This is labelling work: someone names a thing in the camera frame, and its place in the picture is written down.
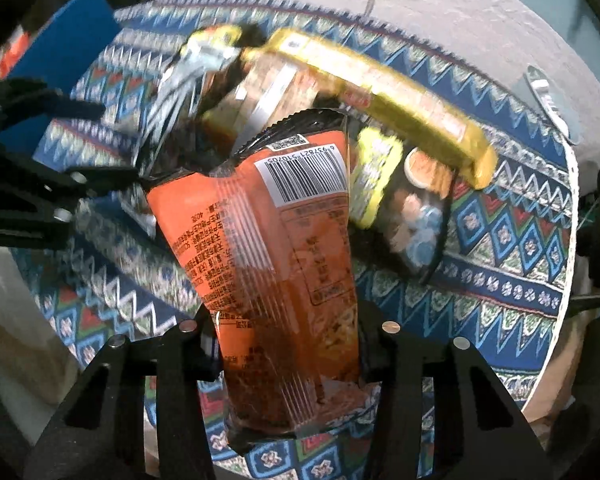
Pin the orange snack packet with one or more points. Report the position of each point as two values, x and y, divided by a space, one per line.
260 260

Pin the silver snack packet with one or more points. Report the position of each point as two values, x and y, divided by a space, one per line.
172 100

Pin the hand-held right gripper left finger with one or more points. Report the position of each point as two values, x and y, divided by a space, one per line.
180 360

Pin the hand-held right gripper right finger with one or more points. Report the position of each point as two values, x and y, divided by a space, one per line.
395 360

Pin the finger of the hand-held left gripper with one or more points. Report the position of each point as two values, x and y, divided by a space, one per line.
35 102
35 195

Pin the blue cardboard box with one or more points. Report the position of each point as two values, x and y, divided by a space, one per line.
80 25

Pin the black cartoon snack packet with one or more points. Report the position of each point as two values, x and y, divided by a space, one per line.
415 220

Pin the blue patterned tablecloth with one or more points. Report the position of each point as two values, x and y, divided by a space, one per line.
505 240

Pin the grey trash bin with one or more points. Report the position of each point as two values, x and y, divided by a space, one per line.
547 97

